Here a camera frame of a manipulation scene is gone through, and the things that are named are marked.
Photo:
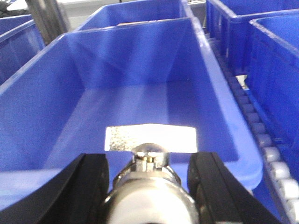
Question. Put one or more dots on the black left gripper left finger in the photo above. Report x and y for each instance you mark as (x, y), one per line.
(73, 196)

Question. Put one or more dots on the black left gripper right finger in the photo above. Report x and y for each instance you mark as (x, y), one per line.
(219, 196)

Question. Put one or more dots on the silver metal valve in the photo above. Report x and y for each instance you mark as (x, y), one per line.
(148, 191)

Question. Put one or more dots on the blue shelf bin centre front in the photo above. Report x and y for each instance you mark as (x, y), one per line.
(59, 104)

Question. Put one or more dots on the blue shelf bin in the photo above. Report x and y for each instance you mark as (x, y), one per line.
(20, 40)
(274, 73)
(59, 104)
(228, 23)
(136, 11)

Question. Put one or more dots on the blue shelf bin right front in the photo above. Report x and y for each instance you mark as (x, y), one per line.
(274, 73)

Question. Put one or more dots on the blue shelf bin left front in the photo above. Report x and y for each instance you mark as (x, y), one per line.
(20, 40)

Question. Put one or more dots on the blue shelf bin centre rear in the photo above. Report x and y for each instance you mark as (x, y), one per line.
(136, 11)

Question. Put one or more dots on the blue shelf bin right rear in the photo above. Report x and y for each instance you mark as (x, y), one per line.
(228, 23)

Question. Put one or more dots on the white label in bin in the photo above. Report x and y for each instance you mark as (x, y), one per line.
(173, 139)

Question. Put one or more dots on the roller track rail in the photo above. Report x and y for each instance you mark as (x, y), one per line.
(278, 178)

